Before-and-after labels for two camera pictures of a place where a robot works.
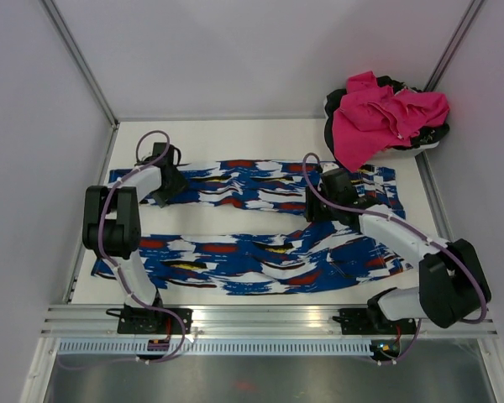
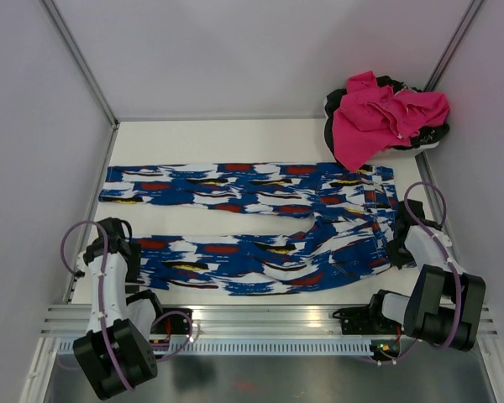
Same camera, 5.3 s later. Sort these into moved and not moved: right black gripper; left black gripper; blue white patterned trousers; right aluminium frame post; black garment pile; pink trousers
Moved: left black gripper; right black gripper
Not moved: blue white patterned trousers; pink trousers; right aluminium frame post; black garment pile
